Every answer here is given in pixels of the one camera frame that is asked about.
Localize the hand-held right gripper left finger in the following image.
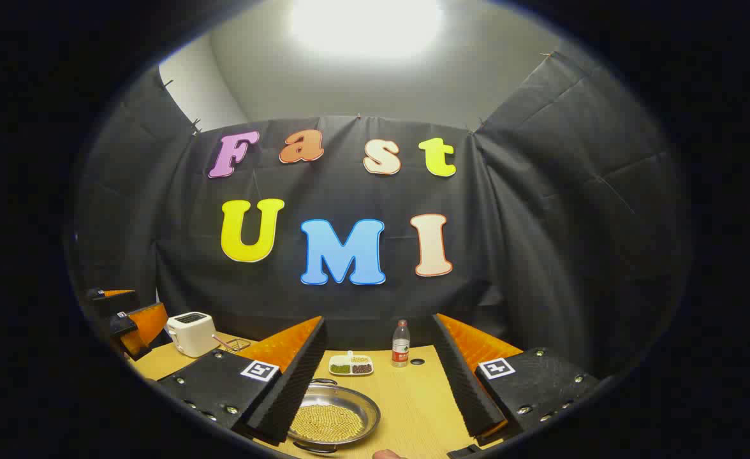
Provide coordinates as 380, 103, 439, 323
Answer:
157, 316, 328, 446

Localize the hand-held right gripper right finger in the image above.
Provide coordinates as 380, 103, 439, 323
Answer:
431, 313, 602, 447

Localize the stainless steel pot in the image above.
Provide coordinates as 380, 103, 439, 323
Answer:
286, 378, 382, 455

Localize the pile of yellow soybeans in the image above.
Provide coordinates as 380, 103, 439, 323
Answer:
291, 404, 364, 443

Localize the white toaster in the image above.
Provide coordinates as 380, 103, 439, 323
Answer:
166, 312, 217, 358

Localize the white divided bean dish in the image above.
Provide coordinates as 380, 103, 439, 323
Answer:
328, 351, 374, 377

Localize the red label water bottle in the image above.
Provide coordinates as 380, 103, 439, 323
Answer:
392, 320, 411, 368

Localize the black backdrop cloth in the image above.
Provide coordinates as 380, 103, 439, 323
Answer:
72, 51, 691, 383

